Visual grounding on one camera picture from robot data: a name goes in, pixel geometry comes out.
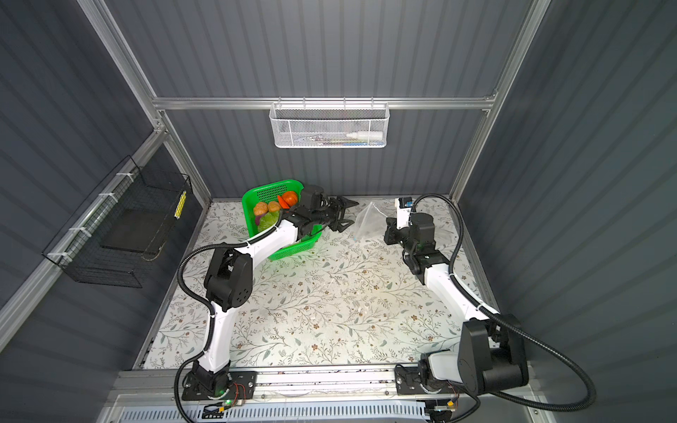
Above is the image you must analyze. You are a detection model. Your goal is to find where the white vented cable duct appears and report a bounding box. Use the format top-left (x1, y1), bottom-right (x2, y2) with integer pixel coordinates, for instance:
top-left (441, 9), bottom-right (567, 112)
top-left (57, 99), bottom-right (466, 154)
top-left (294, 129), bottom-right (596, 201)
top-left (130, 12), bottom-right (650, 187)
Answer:
top-left (113, 400), bottom-right (430, 423)

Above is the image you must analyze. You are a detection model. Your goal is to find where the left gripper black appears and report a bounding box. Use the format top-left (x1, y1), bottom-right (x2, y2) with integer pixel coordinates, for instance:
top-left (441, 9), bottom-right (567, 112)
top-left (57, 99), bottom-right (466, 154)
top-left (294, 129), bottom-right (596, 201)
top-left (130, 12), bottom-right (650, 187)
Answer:
top-left (310, 195), bottom-right (358, 232)

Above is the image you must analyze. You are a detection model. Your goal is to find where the white wire wall basket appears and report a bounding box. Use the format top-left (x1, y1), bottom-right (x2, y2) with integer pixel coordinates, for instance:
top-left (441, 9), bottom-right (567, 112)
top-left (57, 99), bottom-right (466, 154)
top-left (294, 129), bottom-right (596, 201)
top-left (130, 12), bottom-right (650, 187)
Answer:
top-left (269, 99), bottom-right (391, 149)

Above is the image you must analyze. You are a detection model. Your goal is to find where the orange carrot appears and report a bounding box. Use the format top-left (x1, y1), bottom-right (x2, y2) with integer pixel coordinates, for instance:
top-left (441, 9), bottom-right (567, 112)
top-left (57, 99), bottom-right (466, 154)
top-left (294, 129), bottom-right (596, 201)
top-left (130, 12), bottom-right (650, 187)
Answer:
top-left (278, 196), bottom-right (290, 210)

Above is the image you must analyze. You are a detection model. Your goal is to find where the black pad in basket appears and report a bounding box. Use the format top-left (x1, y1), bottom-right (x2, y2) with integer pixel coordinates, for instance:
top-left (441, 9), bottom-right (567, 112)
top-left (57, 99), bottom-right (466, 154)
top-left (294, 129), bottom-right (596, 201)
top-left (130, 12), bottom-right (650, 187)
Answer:
top-left (100, 209), bottom-right (176, 256)

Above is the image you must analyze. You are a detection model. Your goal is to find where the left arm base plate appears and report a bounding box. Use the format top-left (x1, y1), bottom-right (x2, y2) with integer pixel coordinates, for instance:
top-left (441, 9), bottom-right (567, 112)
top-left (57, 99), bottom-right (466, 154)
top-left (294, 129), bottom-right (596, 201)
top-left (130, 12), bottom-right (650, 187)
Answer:
top-left (181, 369), bottom-right (258, 402)

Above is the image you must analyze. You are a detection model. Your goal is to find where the napa cabbage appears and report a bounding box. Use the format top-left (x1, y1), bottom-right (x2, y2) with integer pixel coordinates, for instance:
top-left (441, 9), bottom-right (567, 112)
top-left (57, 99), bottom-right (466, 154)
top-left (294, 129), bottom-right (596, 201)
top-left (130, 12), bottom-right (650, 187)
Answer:
top-left (257, 211), bottom-right (280, 234)

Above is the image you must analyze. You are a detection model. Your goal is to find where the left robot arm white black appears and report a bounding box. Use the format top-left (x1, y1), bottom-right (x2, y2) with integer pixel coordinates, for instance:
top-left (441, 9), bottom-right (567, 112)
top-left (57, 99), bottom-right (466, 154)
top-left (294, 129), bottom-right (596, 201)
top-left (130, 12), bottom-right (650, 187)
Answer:
top-left (193, 185), bottom-right (359, 375)

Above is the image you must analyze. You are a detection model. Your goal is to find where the red tomato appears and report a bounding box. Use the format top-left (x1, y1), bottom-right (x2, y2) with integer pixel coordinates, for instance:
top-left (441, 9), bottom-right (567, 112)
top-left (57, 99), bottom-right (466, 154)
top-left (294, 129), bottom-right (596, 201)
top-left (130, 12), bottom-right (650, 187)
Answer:
top-left (281, 190), bottom-right (299, 209)

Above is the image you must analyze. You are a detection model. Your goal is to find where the green plastic basket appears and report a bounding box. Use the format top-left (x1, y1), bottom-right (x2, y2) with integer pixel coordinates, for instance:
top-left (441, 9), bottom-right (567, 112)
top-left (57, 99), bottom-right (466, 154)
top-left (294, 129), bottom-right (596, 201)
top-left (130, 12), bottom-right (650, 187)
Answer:
top-left (242, 180), bottom-right (322, 261)

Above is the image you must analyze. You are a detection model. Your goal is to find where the black wire wall basket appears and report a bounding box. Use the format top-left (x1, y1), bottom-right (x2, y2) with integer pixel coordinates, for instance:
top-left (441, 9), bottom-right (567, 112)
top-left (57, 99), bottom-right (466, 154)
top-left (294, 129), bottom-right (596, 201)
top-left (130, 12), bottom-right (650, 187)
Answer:
top-left (42, 157), bottom-right (192, 288)

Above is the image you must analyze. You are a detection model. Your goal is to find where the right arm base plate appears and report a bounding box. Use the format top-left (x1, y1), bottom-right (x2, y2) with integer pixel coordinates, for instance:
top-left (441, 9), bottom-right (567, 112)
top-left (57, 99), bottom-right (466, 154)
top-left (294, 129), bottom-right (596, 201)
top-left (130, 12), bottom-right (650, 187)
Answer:
top-left (394, 364), bottom-right (462, 396)

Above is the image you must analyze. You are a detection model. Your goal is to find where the clear zip top bag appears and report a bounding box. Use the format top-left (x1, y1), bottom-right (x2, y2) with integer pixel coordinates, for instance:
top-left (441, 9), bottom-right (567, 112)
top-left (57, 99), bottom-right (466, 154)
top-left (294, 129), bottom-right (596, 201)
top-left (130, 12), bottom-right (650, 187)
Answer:
top-left (353, 201), bottom-right (396, 243)

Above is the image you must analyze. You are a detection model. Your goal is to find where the white marker in basket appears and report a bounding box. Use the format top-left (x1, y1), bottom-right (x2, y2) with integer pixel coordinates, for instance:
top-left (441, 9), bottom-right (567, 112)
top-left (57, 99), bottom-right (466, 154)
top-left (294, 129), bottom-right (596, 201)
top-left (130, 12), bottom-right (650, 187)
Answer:
top-left (346, 131), bottom-right (384, 143)

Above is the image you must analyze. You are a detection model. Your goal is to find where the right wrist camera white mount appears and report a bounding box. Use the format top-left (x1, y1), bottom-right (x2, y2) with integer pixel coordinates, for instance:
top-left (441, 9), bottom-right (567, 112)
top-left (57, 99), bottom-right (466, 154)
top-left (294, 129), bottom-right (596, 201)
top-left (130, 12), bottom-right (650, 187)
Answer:
top-left (396, 197), bottom-right (414, 229)

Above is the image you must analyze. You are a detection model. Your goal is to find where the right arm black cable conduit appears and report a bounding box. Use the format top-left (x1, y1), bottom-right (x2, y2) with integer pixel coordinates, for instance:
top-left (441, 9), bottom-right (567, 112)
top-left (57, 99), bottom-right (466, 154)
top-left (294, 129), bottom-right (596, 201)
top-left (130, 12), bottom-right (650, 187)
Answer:
top-left (411, 193), bottom-right (598, 413)

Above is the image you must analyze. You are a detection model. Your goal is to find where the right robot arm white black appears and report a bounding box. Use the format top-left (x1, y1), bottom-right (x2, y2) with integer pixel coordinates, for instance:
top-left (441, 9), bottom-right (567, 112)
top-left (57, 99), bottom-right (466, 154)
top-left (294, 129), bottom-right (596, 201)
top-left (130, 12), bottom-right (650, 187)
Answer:
top-left (384, 213), bottom-right (529, 396)

